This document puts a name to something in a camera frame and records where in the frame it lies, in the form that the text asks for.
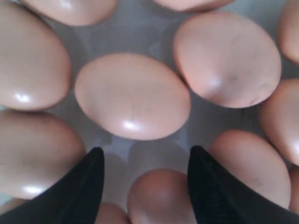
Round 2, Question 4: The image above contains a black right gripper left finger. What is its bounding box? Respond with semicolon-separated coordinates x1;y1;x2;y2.
0;147;104;224

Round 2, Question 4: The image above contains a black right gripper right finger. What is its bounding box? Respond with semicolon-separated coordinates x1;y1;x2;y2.
187;146;291;224

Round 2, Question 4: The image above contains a brown egg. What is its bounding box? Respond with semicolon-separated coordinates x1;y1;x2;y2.
74;53;191;140
95;202;130;224
20;0;118;26
0;198;28;215
127;168;196;224
258;78;299;165
289;166;299;214
173;12;282;108
0;0;71;111
154;0;234;12
207;130;291;208
278;0;299;64
0;110;86;199

